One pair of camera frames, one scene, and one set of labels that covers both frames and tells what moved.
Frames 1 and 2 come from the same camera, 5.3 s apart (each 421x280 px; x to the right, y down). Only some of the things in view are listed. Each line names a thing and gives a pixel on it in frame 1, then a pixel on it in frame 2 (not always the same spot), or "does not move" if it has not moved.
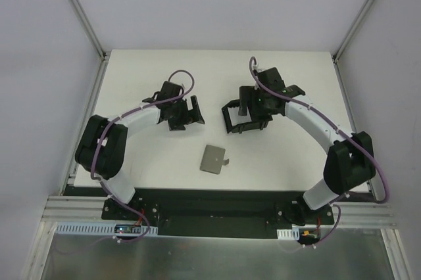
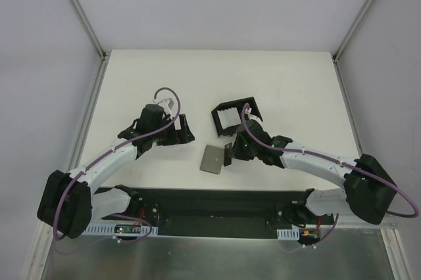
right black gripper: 248,111 -> 234,129
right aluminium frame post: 362,14 does not move
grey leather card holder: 212,159 does not move
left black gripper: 184,115 -> 177,133
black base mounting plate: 217,213 does not move
